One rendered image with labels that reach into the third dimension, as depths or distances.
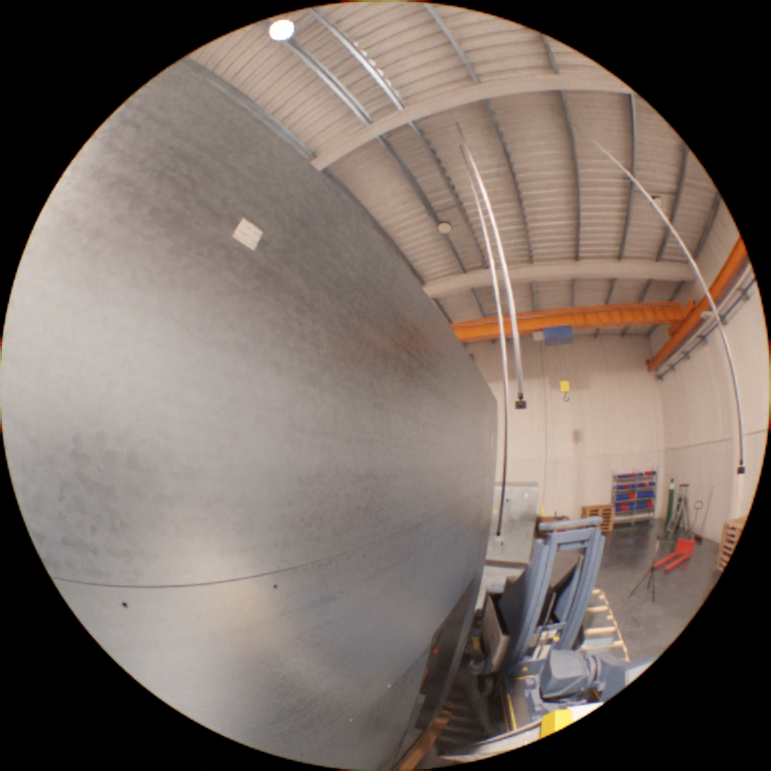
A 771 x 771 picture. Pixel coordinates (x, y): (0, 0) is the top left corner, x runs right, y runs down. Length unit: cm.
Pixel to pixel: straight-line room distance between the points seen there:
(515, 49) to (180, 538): 568
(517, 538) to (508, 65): 960
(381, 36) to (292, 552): 557
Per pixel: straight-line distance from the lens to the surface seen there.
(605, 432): 1164
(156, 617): 30
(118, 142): 34
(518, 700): 306
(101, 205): 28
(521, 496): 679
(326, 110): 575
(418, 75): 541
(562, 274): 766
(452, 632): 178
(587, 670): 251
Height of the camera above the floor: 280
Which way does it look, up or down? 15 degrees up
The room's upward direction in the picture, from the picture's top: 5 degrees clockwise
